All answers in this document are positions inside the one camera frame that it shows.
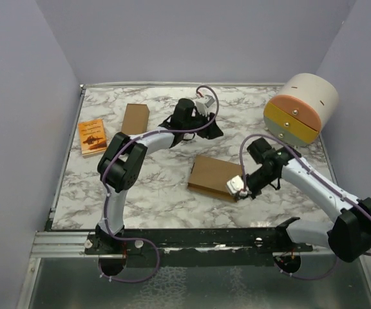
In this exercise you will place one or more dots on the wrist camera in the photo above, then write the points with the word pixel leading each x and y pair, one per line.
pixel 236 189
pixel 203 104

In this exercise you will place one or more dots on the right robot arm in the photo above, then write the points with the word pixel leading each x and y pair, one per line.
pixel 348 232

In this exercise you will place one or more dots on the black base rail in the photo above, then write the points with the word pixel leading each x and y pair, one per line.
pixel 150 248

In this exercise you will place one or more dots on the brown cardboard box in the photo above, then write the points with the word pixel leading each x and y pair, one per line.
pixel 209 177

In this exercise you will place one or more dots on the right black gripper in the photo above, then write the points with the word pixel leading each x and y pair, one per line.
pixel 254 193

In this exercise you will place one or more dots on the orange book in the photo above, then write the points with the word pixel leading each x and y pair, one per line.
pixel 92 137

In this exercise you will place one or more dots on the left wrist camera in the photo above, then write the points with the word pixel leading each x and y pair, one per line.
pixel 203 104

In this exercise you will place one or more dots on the white cylinder with coloured base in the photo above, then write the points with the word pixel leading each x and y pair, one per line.
pixel 300 109

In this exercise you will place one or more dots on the small folded cardboard box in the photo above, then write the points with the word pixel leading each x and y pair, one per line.
pixel 135 119

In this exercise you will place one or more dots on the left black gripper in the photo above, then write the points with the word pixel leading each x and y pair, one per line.
pixel 213 131

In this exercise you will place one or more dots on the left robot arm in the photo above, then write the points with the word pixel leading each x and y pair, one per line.
pixel 120 165

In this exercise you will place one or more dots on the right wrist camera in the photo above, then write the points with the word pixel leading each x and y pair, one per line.
pixel 236 189

